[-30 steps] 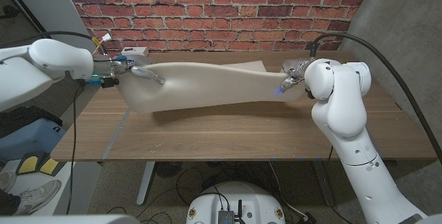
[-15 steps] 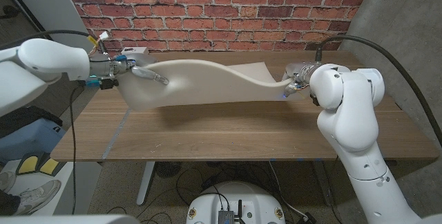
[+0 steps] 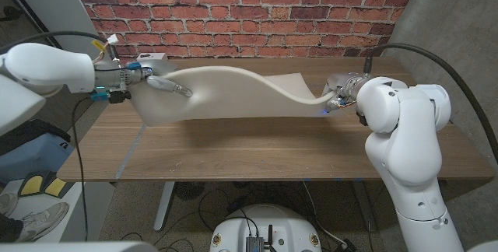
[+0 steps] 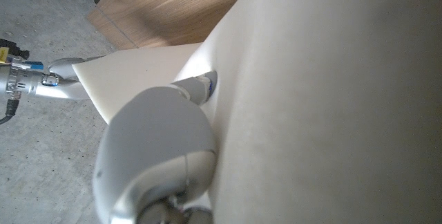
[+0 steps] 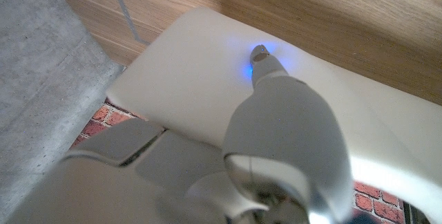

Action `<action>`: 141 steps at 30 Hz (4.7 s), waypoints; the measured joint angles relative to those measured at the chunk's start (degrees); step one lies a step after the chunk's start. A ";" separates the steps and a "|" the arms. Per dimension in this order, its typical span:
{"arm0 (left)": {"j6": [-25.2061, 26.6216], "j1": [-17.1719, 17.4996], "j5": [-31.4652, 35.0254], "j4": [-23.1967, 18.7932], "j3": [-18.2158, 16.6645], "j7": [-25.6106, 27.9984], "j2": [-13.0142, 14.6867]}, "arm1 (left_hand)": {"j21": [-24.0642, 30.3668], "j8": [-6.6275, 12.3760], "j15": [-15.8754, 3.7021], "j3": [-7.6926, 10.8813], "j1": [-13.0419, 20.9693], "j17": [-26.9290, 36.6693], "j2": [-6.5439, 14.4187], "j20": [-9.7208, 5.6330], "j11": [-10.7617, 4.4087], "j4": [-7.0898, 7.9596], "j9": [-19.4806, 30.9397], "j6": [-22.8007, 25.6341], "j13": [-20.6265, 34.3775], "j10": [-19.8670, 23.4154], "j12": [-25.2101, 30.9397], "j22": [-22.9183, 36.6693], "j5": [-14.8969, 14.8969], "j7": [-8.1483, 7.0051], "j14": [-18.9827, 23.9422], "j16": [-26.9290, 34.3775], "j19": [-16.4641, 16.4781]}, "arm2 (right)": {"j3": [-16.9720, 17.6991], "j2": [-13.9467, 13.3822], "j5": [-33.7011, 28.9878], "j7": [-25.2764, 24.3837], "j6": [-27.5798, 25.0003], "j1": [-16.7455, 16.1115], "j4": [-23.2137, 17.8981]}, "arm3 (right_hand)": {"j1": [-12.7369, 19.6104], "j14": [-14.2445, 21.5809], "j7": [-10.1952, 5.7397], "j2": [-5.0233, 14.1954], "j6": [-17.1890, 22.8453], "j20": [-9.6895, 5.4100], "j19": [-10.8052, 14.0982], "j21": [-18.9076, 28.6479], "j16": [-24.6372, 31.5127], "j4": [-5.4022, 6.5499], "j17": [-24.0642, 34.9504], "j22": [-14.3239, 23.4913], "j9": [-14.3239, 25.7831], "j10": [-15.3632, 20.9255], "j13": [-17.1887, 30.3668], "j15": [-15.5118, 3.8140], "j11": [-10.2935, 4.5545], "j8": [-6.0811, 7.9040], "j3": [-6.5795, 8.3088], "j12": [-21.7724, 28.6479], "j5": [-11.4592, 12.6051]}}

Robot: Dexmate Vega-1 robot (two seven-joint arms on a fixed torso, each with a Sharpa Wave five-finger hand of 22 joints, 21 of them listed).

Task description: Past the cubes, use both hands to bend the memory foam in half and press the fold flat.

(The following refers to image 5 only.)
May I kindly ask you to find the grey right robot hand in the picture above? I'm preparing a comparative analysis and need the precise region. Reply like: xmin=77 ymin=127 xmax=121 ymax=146
xmin=6 ymin=44 xmax=355 ymax=224

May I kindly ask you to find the cream memory foam sheet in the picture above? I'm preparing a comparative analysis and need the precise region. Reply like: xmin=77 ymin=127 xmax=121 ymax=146
xmin=106 ymin=6 xmax=442 ymax=218

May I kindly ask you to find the printed brick wall backdrop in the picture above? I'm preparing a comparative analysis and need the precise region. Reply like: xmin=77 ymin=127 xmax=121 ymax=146
xmin=70 ymin=97 xmax=407 ymax=224

